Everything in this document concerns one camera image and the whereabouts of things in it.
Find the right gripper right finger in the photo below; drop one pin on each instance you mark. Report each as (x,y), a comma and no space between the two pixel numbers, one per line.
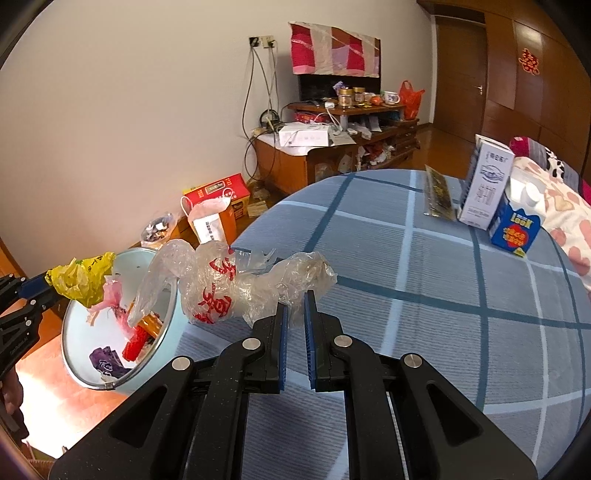
(336,361)

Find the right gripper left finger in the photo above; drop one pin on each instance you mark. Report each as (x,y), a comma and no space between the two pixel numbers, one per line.
(257,364)

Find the yellow plastic bag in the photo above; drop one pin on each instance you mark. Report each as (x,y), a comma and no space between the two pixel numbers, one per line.
(82,280)

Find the clear plastic bag red print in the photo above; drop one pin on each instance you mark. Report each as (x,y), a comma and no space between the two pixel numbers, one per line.
(215,282)

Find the light blue trash bin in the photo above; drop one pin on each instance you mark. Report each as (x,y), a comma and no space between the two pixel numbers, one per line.
(80,338)

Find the person left hand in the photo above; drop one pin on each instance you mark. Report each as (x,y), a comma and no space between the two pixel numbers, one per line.
(12,398)

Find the purple wrapper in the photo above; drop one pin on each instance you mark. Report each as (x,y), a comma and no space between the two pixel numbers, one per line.
(107,363)

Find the orange white snack packet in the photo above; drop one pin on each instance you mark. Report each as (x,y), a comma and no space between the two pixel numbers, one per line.
(151,324)

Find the red yarn bundle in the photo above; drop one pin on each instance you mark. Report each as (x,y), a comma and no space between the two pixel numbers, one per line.
(135,344)

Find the clear bag of wrappers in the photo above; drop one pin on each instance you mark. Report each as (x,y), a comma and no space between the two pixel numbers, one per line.
(158,231)

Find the white orange paper bag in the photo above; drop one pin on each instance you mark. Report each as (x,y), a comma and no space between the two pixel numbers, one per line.
(213,220)

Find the red cardboard box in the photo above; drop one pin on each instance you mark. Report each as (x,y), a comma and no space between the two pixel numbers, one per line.
(232,187)

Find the dark patterned flat packet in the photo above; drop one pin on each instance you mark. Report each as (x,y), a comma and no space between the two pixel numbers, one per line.
(438,199)

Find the white box on cabinet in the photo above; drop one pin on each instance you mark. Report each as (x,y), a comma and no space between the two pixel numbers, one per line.
(299,134)

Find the blue tissue box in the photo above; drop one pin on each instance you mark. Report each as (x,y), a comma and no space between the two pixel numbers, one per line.
(520,214)

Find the wooden tv cabinet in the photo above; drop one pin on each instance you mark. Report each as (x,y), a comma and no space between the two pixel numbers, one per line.
(373,138)

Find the white tall carton box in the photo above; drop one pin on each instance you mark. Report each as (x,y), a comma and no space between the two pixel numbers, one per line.
(489,171)

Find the white mug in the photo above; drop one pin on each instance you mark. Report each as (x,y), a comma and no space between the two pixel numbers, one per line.
(391,98)

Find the heart pattern quilt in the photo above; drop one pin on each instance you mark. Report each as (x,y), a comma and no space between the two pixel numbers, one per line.
(567,212)

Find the orange bag on cabinet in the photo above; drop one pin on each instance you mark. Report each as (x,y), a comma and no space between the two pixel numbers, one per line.
(411,99)

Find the cloth covered television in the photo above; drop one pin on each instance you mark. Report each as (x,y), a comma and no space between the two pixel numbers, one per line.
(325,57)

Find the wooden door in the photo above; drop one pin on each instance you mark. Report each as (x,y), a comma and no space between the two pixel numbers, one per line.
(461,77)

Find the wooden wardrobe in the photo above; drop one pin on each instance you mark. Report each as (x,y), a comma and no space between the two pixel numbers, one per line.
(552,108)

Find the red double happiness decal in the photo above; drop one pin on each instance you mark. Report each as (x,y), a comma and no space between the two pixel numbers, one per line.
(529,62)

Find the wall power outlet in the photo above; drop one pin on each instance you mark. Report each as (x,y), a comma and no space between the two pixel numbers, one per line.
(266,41)

